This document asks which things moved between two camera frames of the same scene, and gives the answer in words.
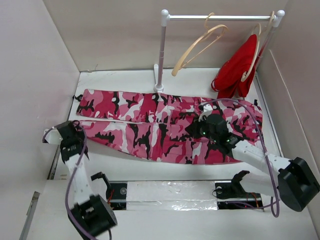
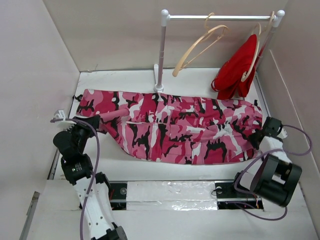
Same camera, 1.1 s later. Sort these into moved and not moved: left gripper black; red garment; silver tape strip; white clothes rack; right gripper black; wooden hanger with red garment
Moved: left gripper black; right gripper black
Not moved: red garment; wooden hanger with red garment; white clothes rack; silver tape strip
